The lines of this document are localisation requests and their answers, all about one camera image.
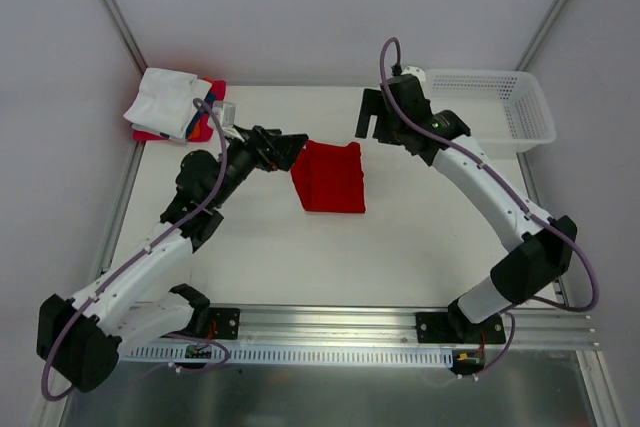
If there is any red t shirt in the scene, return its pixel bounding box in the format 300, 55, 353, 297
291, 140, 366, 214

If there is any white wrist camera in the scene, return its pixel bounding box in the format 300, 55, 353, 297
392, 63, 426, 82
213, 101, 240, 139

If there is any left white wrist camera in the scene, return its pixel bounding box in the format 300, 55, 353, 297
213, 101, 240, 139

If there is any white folded t shirt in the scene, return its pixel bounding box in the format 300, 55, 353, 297
123, 67, 212, 142

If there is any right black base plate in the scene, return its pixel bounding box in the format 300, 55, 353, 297
415, 311, 506, 345

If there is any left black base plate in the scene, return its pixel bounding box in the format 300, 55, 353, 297
201, 307, 241, 340

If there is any aluminium mounting rail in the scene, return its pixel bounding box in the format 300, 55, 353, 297
119, 301, 599, 351

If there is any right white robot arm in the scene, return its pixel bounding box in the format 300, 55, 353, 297
355, 74, 577, 343

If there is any white plastic basket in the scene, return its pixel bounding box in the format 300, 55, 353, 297
422, 69, 557, 159

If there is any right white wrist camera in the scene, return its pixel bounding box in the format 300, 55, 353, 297
392, 63, 426, 82

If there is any blue folded t shirt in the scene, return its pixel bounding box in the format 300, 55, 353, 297
204, 91, 217, 105

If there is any white slotted cable duct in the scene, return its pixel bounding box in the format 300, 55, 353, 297
123, 342, 453, 369

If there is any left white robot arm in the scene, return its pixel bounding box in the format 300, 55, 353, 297
36, 126, 308, 401

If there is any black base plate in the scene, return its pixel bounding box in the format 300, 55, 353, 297
201, 307, 241, 340
415, 311, 506, 345

